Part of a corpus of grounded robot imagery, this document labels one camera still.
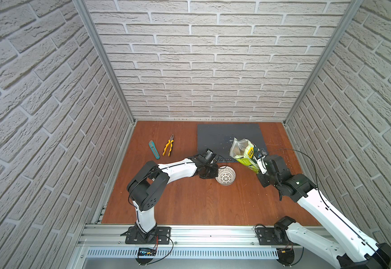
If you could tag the left small circuit board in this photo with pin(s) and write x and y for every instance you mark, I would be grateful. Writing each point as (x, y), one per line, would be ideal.
(146, 252)

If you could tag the white slotted cable duct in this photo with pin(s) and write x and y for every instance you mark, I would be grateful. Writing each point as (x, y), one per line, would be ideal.
(183, 253)

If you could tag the green oats bag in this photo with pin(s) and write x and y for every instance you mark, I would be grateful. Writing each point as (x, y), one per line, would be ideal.
(244, 151)

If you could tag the aluminium corner post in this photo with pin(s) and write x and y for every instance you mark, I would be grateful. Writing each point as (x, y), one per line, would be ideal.
(90, 26)
(343, 25)

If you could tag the dark grey network switch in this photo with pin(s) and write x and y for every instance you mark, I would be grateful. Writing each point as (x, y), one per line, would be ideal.
(219, 138)

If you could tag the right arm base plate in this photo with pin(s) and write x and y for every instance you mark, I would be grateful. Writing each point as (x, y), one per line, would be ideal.
(272, 236)

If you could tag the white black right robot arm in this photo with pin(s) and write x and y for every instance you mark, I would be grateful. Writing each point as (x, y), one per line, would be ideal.
(351, 247)

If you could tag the teal utility knife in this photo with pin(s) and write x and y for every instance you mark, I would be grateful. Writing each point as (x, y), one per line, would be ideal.
(152, 146)

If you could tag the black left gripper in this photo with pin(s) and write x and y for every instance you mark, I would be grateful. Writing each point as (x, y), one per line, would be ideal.
(214, 171)

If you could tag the yellow black pliers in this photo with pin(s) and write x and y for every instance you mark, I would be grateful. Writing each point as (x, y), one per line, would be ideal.
(169, 146)

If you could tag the aluminium right corner post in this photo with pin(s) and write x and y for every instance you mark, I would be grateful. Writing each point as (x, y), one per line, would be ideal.
(343, 25)

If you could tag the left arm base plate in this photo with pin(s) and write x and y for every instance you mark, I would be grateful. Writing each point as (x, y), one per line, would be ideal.
(158, 235)

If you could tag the aluminium left corner post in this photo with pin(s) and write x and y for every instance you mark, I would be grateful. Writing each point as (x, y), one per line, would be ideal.
(90, 26)

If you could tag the aluminium front rail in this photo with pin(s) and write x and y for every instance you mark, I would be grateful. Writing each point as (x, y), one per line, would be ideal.
(104, 235)

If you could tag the right black round connector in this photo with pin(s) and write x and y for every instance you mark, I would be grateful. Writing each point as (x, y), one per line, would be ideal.
(286, 257)

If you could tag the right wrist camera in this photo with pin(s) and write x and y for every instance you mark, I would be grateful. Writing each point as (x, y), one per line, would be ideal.
(260, 161)

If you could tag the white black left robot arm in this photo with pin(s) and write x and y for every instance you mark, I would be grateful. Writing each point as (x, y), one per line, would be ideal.
(147, 187)

